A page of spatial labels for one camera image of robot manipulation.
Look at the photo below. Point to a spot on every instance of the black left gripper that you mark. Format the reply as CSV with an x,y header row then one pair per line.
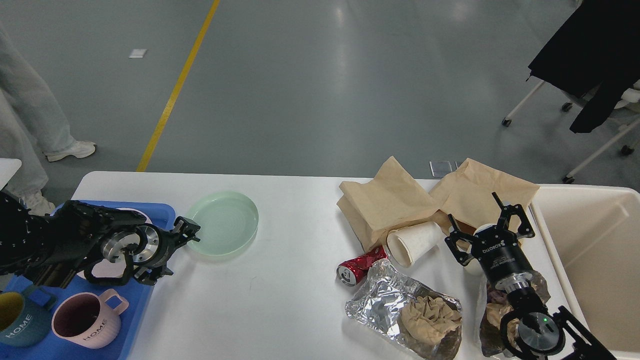
x,y
156,245

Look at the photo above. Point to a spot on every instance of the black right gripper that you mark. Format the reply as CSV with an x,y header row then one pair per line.
x,y
496,248

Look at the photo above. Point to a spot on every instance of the green plate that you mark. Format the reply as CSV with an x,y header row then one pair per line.
x,y
228,222

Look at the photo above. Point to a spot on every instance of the pink mug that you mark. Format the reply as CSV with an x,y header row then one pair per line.
x,y
90,320

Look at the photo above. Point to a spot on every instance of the dark teal mug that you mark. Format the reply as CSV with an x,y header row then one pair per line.
x,y
23,322

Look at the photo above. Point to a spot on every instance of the foil bag under right arm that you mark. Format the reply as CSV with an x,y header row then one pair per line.
x,y
492,306

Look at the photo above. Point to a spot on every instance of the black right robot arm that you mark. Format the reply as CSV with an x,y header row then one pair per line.
x,y
528,331

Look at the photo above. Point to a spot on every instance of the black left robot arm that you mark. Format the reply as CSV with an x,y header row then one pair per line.
x,y
110,246

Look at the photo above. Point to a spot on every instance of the white paper cup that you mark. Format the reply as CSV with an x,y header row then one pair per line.
x,y
474,268
408,244

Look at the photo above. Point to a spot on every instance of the right brown paper bag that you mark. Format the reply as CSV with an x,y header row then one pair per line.
x,y
466,193

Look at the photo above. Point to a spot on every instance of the brown paper bag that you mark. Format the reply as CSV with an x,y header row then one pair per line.
x,y
393,199
466,193

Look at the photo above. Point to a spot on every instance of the pink plate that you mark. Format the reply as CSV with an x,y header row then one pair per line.
x,y
107,269

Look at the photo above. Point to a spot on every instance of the beige plastic bin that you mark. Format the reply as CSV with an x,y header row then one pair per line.
x,y
593,235

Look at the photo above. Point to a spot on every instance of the foil wrapper with napkin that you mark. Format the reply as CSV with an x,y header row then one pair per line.
x,y
408,313

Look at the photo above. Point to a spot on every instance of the left brown paper bag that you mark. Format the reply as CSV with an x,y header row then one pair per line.
x,y
393,199

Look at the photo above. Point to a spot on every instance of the crushed red soda can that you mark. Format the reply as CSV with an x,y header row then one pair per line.
x,y
351,272

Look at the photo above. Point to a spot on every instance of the person in light trousers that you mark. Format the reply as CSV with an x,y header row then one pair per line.
x,y
29,110

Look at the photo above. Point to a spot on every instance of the black jacket on chair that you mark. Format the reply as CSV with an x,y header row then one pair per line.
x,y
595,49

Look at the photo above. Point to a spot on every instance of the white rolling chair frame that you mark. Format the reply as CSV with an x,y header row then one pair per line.
x,y
623,120

